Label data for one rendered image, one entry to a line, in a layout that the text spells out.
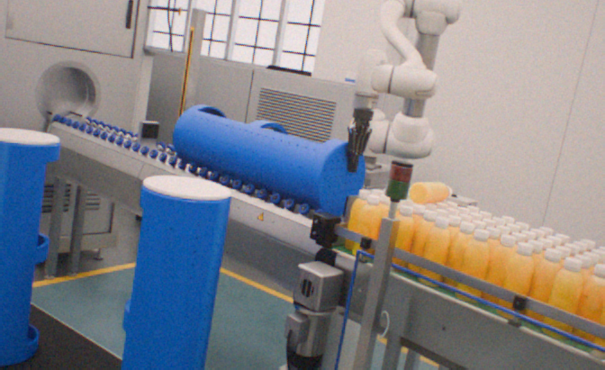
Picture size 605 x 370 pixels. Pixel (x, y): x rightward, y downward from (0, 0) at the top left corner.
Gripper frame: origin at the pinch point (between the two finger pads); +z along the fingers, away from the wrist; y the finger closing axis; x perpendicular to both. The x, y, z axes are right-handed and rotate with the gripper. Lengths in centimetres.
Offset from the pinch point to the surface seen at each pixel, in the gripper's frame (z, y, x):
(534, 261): 11, -14, -75
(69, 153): 35, -15, 180
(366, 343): 42, -40, -45
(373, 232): 17.0, -19.6, -26.7
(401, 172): -7, -41, -45
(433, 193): 1.8, -3.9, -36.3
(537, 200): 32, 270, 26
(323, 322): 46, -33, -24
